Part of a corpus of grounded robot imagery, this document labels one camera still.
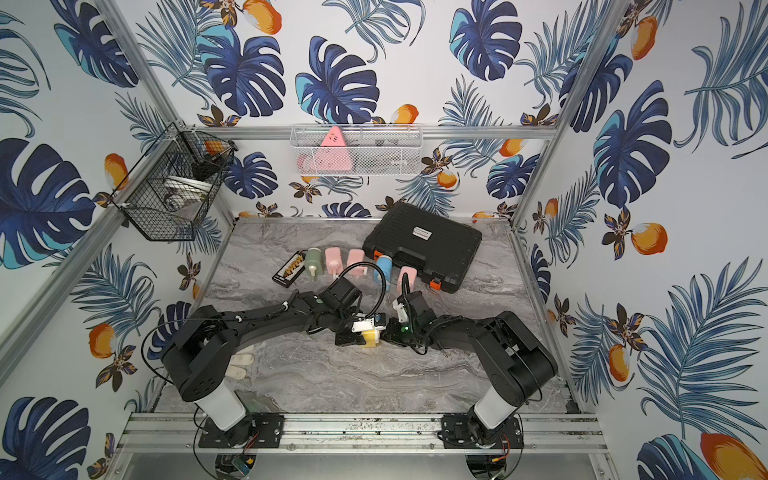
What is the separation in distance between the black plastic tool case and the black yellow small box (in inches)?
9.1

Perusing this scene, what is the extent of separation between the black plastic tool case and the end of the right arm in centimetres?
21

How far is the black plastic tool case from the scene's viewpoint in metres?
1.00

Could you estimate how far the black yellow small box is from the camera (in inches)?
41.2
